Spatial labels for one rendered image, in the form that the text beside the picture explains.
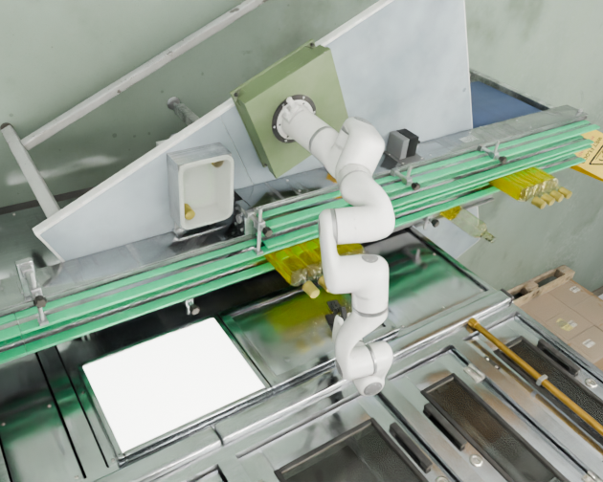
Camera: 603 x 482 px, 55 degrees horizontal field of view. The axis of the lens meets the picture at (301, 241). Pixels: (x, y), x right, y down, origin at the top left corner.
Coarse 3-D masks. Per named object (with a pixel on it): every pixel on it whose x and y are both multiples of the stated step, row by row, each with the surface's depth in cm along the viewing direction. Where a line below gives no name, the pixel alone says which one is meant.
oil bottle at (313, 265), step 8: (288, 248) 186; (296, 248) 186; (304, 248) 186; (296, 256) 183; (304, 256) 183; (312, 256) 183; (304, 264) 180; (312, 264) 180; (320, 264) 181; (312, 272) 179
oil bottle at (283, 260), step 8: (264, 256) 189; (272, 256) 184; (280, 256) 182; (288, 256) 182; (272, 264) 186; (280, 264) 181; (288, 264) 179; (296, 264) 179; (280, 272) 182; (288, 272) 178; (296, 272) 177; (304, 272) 177; (288, 280) 179; (296, 280) 177
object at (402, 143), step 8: (392, 136) 213; (400, 136) 212; (408, 136) 212; (416, 136) 213; (392, 144) 215; (400, 144) 211; (408, 144) 212; (416, 144) 215; (392, 152) 216; (400, 152) 212; (408, 152) 214
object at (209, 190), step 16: (208, 160) 165; (224, 160) 172; (192, 176) 173; (208, 176) 177; (224, 176) 175; (192, 192) 177; (208, 192) 180; (224, 192) 179; (192, 208) 180; (208, 208) 181; (224, 208) 181; (192, 224) 175; (208, 224) 177
